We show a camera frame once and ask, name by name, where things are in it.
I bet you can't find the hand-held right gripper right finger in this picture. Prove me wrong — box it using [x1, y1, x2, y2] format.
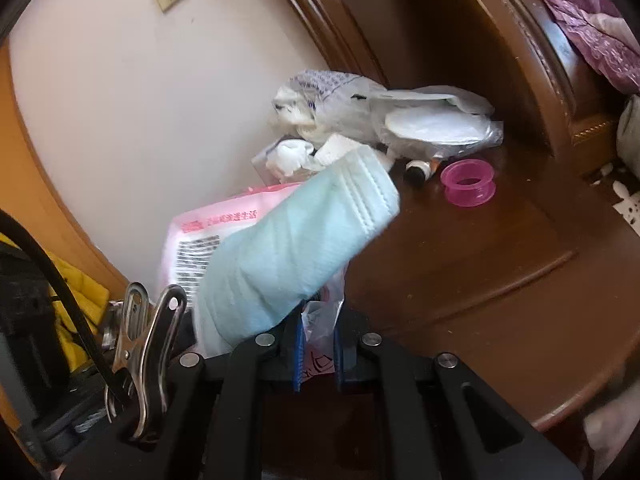
[337, 309, 587, 480]

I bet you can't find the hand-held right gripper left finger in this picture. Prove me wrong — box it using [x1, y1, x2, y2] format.
[65, 310, 304, 480]

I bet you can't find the clear plastic bag red print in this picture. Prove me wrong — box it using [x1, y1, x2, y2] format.
[300, 270, 351, 382]

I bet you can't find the light blue face mask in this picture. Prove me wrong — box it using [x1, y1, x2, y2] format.
[192, 147, 401, 356]

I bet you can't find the pink wipes packet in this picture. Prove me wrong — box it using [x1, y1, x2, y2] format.
[157, 182, 306, 356]

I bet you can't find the white tissue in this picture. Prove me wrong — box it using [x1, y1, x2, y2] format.
[265, 139, 317, 184]

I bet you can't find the silver tube black cap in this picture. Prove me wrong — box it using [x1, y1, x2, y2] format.
[404, 157, 443, 189]

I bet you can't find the white tissue pack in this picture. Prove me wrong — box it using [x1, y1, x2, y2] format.
[315, 132, 362, 166]

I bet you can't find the pink plastic spool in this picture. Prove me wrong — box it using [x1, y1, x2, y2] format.
[440, 158, 497, 207]

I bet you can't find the clear bag of cotton pads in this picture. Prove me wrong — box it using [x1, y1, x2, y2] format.
[370, 86, 503, 161]

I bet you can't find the white plastic bag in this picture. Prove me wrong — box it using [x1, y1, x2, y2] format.
[270, 69, 396, 146]

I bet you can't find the yellow cloth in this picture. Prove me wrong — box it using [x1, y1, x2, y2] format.
[30, 252, 111, 376]

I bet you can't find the silver metal clip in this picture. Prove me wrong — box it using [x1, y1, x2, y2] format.
[102, 281, 188, 443]

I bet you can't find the wooden nightstand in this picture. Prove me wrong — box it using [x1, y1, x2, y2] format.
[260, 125, 640, 433]

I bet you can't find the pink fleece blanket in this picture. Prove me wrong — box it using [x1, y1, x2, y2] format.
[582, 390, 640, 466]

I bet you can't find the brown spotted blanket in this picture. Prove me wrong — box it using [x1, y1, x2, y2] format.
[590, 160, 640, 236]

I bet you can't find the wooden headboard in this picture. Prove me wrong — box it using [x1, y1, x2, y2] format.
[257, 0, 626, 176]

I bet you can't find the grey pillow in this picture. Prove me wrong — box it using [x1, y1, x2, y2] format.
[616, 95, 640, 176]

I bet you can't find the purple lace pillow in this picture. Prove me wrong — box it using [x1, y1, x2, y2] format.
[540, 0, 640, 93]

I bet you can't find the black cable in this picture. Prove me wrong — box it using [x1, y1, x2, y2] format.
[0, 208, 128, 411]

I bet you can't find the wooden door frame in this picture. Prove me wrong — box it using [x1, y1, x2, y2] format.
[0, 45, 131, 301]

